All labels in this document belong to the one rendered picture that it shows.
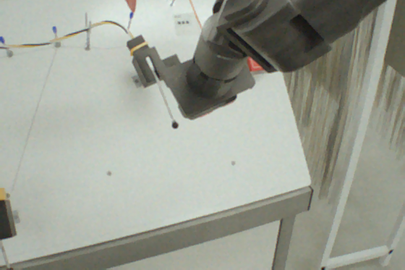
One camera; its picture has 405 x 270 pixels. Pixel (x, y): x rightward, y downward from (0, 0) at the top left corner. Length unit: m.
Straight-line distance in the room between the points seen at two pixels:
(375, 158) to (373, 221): 0.51
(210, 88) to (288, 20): 0.16
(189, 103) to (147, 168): 0.32
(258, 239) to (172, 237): 0.26
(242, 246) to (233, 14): 0.71
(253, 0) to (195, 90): 0.17
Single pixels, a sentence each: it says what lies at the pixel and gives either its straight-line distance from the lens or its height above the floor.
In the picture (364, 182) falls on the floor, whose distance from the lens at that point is 2.33.
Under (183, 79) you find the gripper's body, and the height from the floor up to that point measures 1.22.
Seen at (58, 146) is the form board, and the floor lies 1.01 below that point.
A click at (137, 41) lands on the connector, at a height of 1.17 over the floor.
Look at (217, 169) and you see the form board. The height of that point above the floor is 0.93.
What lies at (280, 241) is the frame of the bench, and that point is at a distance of 1.06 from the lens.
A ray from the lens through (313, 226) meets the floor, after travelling 2.02.
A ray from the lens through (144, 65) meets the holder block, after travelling 0.74.
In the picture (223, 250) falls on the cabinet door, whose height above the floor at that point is 0.70.
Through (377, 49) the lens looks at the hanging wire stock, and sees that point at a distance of 1.17.
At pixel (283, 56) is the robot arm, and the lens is 0.39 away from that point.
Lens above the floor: 1.47
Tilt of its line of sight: 34 degrees down
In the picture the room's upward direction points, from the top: straight up
